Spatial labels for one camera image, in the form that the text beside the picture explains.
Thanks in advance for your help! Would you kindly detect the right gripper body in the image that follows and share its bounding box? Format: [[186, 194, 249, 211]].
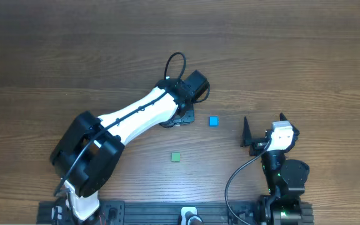
[[249, 136, 272, 158]]

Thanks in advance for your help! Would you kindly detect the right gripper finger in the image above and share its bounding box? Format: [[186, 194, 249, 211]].
[[279, 112, 301, 146], [240, 116, 254, 148]]

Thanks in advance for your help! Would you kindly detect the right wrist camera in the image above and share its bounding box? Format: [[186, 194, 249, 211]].
[[266, 121, 294, 153]]

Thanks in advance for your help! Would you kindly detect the mounting rail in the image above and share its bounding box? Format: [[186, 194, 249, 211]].
[[37, 199, 314, 225]]

